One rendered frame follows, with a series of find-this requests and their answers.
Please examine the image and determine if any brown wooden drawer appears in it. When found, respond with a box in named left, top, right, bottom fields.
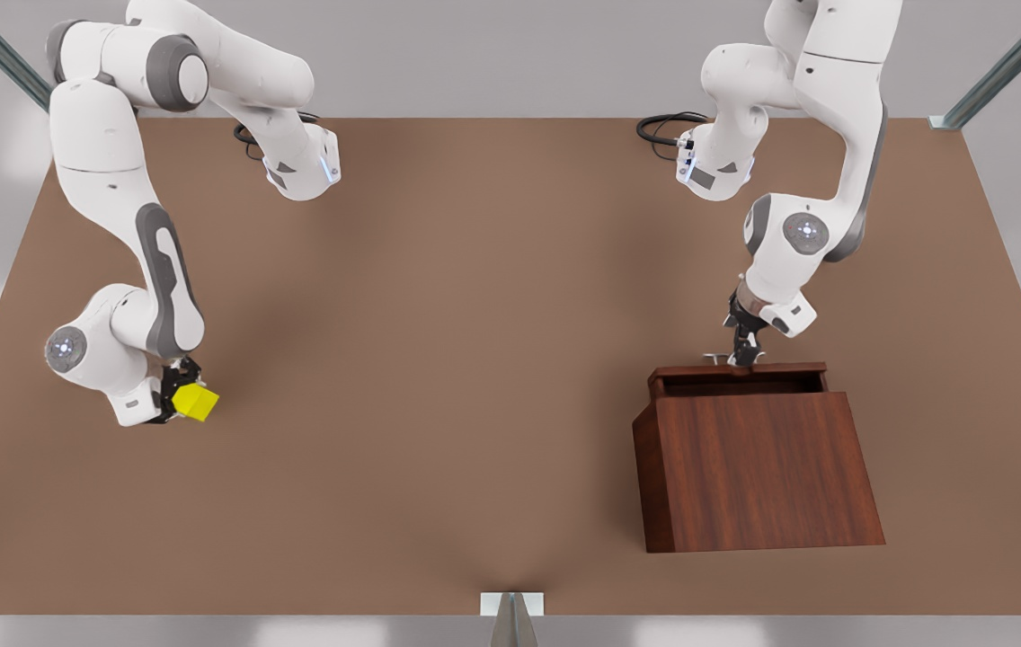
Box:
left=648, top=361, right=830, bottom=402

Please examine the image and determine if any brown wooden cabinet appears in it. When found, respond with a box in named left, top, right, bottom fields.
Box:
left=632, top=391, right=886, bottom=554

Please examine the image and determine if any black cable loop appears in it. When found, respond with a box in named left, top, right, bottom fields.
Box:
left=234, top=111, right=321, bottom=163
left=636, top=111, right=711, bottom=163

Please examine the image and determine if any yellow cube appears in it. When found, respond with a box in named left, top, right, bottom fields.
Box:
left=172, top=385, right=220, bottom=423

